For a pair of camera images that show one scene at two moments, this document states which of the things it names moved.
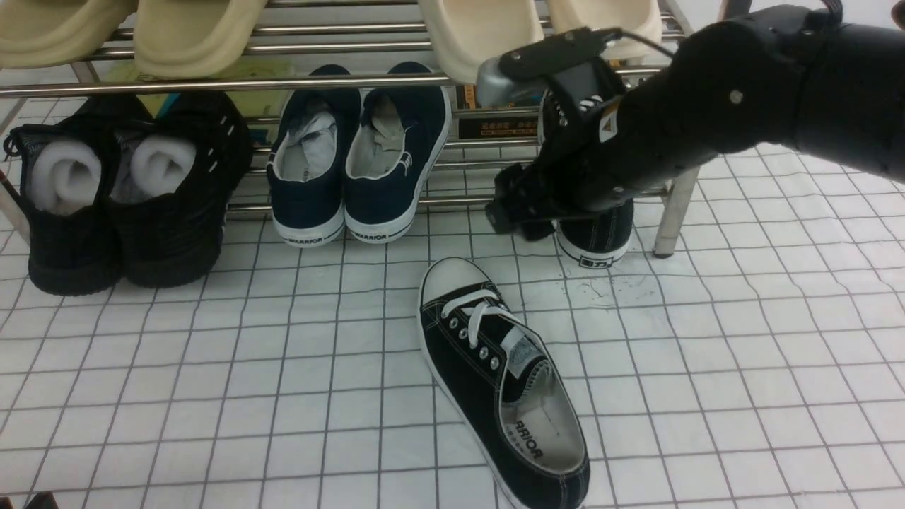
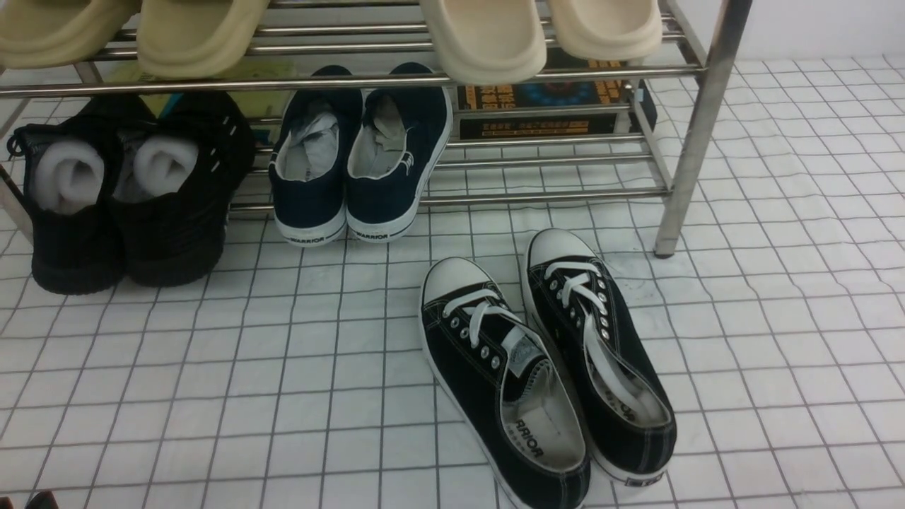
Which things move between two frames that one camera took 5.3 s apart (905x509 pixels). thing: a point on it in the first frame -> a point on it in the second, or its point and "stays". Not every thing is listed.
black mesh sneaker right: [174, 167] stays
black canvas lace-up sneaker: [600, 242] -> [626, 401]
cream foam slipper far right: [640, 18] stays
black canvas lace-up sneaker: [504, 389] stays
